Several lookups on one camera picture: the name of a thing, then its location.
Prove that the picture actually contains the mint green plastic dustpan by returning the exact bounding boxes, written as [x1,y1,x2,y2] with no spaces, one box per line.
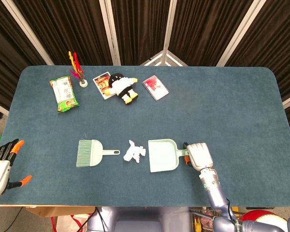
[148,138,189,174]

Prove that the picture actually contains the red and white ball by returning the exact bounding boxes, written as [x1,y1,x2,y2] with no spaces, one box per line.
[239,209,289,232]

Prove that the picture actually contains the cardboard box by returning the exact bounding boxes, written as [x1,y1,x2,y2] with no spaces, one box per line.
[26,205,95,218]

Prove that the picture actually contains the red white plastic bag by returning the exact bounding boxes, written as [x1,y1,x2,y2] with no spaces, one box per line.
[50,213,94,232]

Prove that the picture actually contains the colourful feather shuttlecock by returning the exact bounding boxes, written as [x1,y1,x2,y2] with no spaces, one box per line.
[68,51,88,88]

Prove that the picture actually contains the grey robot torso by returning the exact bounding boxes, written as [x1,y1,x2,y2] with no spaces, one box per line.
[87,206,191,232]

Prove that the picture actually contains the green snack bag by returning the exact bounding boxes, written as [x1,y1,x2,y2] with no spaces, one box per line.
[49,75,80,114]

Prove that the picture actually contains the white paper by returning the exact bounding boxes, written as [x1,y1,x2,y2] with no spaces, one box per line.
[123,139,147,163]

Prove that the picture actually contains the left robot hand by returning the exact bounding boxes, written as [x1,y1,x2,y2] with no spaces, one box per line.
[0,139,33,195]

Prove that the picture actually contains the wire basket with items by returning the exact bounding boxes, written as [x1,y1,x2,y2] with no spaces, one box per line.
[189,209,222,232]

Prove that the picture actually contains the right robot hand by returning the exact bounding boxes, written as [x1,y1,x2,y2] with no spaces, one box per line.
[182,142,214,172]

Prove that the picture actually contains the mint green hand broom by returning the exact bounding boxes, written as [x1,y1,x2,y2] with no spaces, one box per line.
[76,139,121,168]

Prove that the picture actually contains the black white plush penguin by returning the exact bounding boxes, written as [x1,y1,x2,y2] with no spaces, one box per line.
[103,73,138,105]

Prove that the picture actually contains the printed photo card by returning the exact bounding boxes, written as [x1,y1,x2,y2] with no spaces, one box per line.
[92,71,114,100]

